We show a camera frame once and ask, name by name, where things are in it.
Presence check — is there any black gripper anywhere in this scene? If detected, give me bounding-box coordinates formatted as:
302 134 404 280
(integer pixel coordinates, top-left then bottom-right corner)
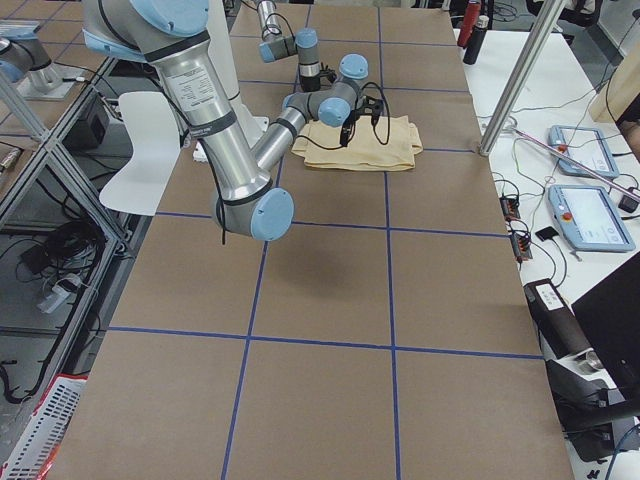
299 75 321 92
339 108 362 147

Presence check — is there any beige long sleeve shirt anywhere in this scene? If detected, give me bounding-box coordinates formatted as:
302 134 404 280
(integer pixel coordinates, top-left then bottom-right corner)
292 116 423 171

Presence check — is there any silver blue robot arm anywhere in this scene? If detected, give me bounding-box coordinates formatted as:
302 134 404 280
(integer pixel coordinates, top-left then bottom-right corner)
82 1 368 241
254 1 321 92

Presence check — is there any black water bottle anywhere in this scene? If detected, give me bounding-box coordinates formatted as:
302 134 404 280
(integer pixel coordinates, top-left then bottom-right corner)
463 15 489 65

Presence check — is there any white plastic chair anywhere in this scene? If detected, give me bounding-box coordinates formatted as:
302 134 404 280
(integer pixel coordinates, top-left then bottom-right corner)
99 91 181 216

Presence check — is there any red water bottle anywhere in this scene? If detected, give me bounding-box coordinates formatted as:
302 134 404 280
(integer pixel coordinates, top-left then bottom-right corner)
457 0 482 48

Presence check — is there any upper small circuit board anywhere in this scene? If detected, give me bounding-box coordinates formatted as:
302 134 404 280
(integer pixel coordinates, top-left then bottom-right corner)
499 196 521 221

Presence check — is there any small circuit board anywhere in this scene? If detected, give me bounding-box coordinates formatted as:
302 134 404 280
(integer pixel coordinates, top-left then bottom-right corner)
509 231 533 264
499 196 521 221

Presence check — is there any pink reaching stick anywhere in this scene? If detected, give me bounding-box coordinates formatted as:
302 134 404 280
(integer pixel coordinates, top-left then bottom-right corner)
506 127 640 202

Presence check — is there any lower small circuit board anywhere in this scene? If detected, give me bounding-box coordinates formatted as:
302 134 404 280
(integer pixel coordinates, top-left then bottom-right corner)
509 231 533 264

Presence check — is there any upper blue teach pendant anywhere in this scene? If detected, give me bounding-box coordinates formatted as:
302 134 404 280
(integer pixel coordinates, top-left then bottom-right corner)
548 125 620 179

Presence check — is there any blue teach pendant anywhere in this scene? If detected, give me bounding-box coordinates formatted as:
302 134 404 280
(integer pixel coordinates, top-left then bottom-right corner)
547 185 636 253
548 125 620 179

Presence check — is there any lower blue teach pendant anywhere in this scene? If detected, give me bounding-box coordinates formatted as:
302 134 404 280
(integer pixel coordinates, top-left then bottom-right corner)
547 185 636 253

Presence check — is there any black monitor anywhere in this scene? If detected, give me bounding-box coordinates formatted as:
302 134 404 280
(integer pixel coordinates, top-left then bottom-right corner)
572 255 640 398

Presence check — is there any black desk device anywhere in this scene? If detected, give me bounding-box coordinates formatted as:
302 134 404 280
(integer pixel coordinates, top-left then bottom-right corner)
524 280 639 461

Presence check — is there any white red plastic basket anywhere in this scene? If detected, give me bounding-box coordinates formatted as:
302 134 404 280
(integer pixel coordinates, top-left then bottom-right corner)
1 374 88 480

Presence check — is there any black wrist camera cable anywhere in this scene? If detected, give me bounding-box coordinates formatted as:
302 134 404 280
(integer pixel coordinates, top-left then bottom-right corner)
297 81 392 151

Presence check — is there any white pedestal column base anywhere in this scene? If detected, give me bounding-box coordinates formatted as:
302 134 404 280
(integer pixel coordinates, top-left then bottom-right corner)
207 0 269 148

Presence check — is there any aluminium frame post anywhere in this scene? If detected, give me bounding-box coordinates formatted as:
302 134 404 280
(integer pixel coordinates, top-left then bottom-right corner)
478 0 565 157

